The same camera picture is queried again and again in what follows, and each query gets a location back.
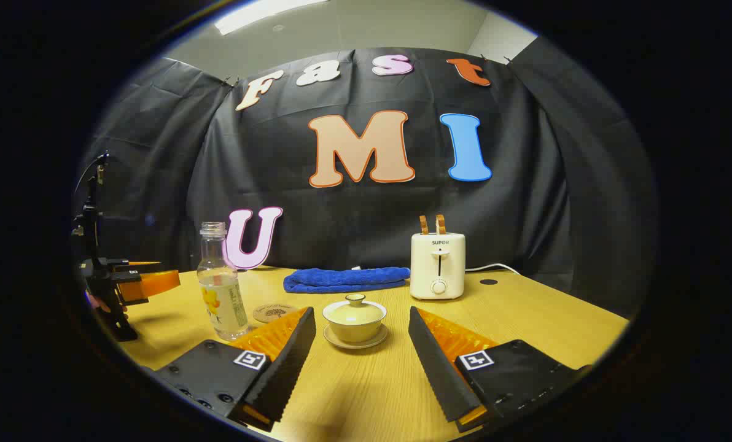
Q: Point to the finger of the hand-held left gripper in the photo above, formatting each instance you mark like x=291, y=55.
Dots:
x=120, y=266
x=157, y=283

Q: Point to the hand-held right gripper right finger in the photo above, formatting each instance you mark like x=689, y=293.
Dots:
x=439, y=374

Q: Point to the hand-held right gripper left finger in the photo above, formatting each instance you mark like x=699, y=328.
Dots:
x=286, y=368

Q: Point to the round cork coaster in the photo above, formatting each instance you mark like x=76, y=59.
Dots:
x=274, y=313

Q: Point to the cream ceramic teacup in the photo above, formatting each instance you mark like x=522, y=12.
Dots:
x=354, y=333

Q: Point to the cream teacup lid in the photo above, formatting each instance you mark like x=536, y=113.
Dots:
x=354, y=310

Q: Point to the cream ceramic saucer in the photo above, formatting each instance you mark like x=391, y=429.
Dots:
x=373, y=343

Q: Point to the blue folded towel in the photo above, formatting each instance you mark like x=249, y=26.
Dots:
x=341, y=279

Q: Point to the cream toaster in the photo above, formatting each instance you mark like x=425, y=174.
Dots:
x=438, y=267

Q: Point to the black backdrop cloth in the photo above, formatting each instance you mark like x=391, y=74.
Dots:
x=341, y=233

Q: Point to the toast slice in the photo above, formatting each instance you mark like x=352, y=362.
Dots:
x=424, y=225
x=441, y=224

